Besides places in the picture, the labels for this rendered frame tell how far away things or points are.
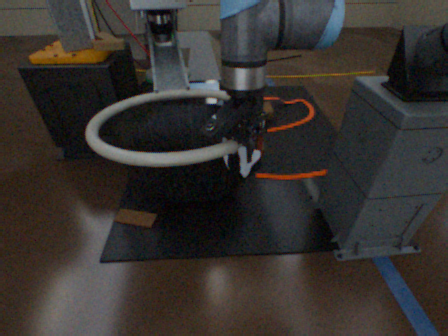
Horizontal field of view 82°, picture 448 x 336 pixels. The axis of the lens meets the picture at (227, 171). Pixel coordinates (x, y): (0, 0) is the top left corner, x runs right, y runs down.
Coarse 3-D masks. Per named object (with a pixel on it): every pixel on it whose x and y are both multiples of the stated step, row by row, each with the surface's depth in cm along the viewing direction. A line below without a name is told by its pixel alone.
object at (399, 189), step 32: (352, 96) 126; (384, 96) 105; (352, 128) 128; (384, 128) 105; (416, 128) 97; (352, 160) 130; (384, 160) 107; (416, 160) 107; (320, 192) 169; (352, 192) 132; (384, 192) 118; (416, 192) 120; (352, 224) 134; (384, 224) 135; (416, 224) 137; (352, 256) 143
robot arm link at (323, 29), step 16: (288, 0) 44; (304, 0) 45; (320, 0) 45; (336, 0) 45; (288, 16) 44; (304, 16) 44; (320, 16) 45; (336, 16) 45; (288, 32) 45; (304, 32) 46; (320, 32) 46; (336, 32) 46; (288, 48) 49; (304, 48) 49; (320, 48) 50
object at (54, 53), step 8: (48, 48) 188; (56, 48) 188; (32, 56) 173; (40, 56) 173; (48, 56) 172; (56, 56) 172; (64, 56) 172; (72, 56) 172; (80, 56) 172; (88, 56) 172; (96, 56) 172; (104, 56) 177
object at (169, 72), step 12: (144, 12) 127; (156, 48) 112; (168, 48) 112; (180, 48) 105; (156, 60) 107; (168, 60) 107; (180, 60) 101; (156, 72) 102; (168, 72) 102; (180, 72) 103; (156, 84) 91; (168, 84) 98; (180, 84) 98
